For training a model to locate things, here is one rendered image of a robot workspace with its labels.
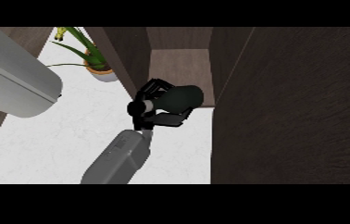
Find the pale grey rounded appliance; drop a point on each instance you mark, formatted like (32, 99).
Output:
(23, 79)

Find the dark wooden cabinet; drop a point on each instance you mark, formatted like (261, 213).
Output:
(182, 67)

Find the green plant in white pot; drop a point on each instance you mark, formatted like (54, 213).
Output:
(97, 59)

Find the dark wooden cabinet door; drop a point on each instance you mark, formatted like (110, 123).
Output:
(292, 110)

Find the dark green wine bottle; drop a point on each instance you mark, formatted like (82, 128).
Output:
(182, 98)

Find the brown wooden panel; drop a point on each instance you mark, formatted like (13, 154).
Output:
(32, 36)

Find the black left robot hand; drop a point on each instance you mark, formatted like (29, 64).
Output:
(169, 119)

